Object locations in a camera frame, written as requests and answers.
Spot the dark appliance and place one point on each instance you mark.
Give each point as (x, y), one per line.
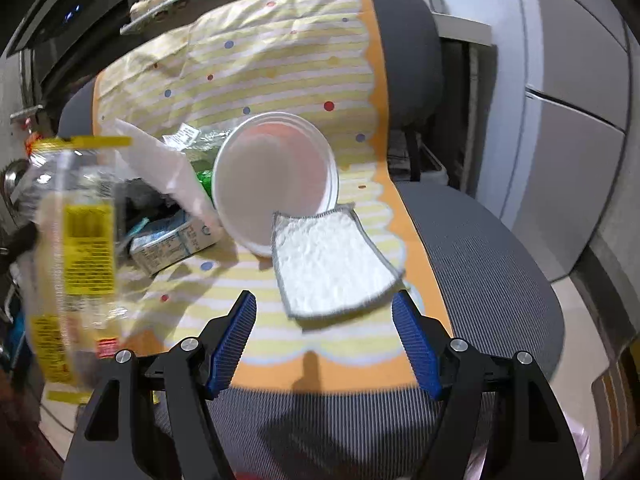
(60, 20)

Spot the grey refrigerator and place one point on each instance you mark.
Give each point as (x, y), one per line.
(565, 160)

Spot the black packet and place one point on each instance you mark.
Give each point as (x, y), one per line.
(142, 192)

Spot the grey mesh office chair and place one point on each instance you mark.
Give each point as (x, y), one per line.
(475, 260)

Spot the blue and white milk carton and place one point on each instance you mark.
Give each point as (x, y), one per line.
(170, 247)

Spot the clear yellow-labelled plastic bag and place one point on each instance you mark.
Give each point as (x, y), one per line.
(80, 240)

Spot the white grey-edged cleaning cloth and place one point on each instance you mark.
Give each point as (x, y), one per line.
(330, 265)

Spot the white plastic bowl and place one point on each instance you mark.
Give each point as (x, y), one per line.
(270, 175)

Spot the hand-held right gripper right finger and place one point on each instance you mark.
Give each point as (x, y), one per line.
(417, 345)

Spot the clear wrapper with white label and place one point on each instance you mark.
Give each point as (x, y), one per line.
(187, 135)

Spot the white plastic sheet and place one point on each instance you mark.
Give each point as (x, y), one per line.
(165, 170)

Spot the yellow striped dotted cloth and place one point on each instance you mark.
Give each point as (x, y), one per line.
(280, 60)

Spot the grey basket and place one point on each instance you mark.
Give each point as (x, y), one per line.
(425, 165)

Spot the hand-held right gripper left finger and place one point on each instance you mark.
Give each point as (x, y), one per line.
(232, 345)

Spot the small white table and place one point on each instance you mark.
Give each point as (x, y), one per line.
(465, 27)

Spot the green packet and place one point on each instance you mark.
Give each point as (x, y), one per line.
(205, 180)

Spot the metal kitchen rack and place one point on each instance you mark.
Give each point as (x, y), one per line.
(160, 10)

